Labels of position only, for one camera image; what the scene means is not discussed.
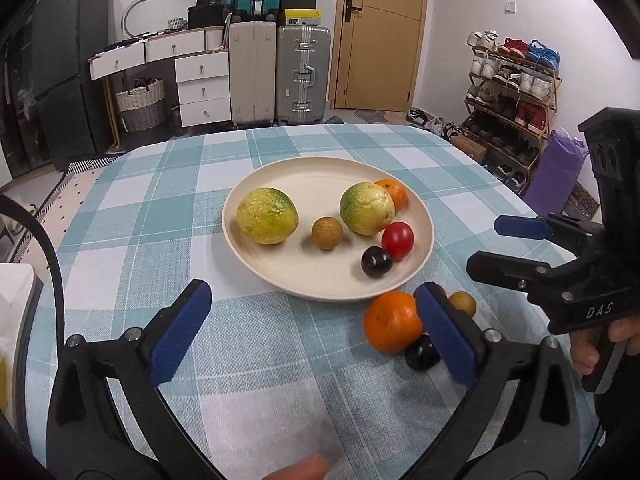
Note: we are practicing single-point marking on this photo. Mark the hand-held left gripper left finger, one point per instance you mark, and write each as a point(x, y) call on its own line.
point(180, 331)

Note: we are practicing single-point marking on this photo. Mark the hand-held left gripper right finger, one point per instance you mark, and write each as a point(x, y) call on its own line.
point(445, 336)

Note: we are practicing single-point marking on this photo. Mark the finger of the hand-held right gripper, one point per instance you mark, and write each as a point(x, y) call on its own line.
point(522, 227)
point(510, 270)

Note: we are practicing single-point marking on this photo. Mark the dark purple plum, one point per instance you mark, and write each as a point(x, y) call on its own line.
point(376, 261)
point(420, 355)

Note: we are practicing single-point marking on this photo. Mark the brown longan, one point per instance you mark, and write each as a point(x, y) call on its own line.
point(327, 232)
point(464, 302)

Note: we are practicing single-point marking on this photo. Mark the red cherry tomato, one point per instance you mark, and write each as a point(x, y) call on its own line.
point(398, 239)
point(441, 291)

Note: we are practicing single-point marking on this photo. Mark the large orange tangerine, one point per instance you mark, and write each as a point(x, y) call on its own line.
point(393, 321)

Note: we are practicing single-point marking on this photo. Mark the small orange tangerine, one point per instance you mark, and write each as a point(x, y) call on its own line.
point(395, 194)

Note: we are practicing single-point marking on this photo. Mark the cream round plate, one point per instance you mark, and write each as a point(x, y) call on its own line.
point(310, 275)

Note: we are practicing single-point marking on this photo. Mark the green yellow passion fruit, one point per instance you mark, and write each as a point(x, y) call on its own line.
point(366, 208)
point(267, 215)

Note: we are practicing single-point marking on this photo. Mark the person's right hand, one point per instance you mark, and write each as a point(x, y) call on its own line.
point(582, 355)

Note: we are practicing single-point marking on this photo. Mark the person's left hand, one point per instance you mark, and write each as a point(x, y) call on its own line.
point(300, 469)

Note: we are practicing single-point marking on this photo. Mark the patterned box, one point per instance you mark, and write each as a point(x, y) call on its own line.
point(582, 201)

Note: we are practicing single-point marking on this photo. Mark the purple bag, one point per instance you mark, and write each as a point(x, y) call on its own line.
point(555, 175)

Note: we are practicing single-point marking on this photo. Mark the brown cardboard box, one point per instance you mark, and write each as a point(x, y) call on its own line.
point(469, 147)

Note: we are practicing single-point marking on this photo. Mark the wooden shoe rack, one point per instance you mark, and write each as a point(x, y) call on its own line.
point(552, 102)

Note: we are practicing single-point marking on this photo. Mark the pile of floor shoes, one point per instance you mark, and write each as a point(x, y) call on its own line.
point(432, 122)

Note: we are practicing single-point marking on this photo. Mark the rows of shoes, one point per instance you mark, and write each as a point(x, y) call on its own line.
point(505, 90)

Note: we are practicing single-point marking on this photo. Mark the dotted rug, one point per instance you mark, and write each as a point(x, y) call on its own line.
point(75, 190)

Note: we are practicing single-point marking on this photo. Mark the yellow object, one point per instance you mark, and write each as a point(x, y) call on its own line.
point(4, 382)

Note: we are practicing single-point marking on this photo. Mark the grey floor mat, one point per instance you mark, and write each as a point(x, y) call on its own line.
point(367, 116)

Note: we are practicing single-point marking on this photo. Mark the wicker basket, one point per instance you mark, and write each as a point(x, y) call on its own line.
point(141, 107)

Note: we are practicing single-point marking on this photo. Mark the wooden door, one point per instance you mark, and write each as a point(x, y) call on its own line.
point(380, 35)

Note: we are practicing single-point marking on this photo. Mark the white drawer cabinet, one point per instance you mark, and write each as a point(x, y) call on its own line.
point(203, 90)

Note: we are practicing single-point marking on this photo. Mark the silver suitcase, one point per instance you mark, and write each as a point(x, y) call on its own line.
point(303, 75)

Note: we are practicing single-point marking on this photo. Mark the beige suitcase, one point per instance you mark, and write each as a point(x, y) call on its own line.
point(252, 72)

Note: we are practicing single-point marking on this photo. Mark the dark glass cabinet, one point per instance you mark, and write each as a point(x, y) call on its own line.
point(17, 100)

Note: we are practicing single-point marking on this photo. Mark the white vanity desk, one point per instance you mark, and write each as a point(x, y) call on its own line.
point(150, 50)

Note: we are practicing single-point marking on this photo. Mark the dark grey refrigerator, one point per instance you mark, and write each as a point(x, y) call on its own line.
point(72, 65)

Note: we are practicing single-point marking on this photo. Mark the yellow shoe box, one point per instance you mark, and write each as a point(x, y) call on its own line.
point(299, 17)

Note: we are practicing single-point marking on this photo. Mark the small white basket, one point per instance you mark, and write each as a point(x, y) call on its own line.
point(176, 23)

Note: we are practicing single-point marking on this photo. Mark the black storage box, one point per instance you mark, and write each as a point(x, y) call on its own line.
point(207, 17)

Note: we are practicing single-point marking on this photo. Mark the black shoe box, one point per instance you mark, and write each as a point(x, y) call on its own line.
point(299, 1)

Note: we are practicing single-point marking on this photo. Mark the oval grey frame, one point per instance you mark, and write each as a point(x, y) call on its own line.
point(135, 5)

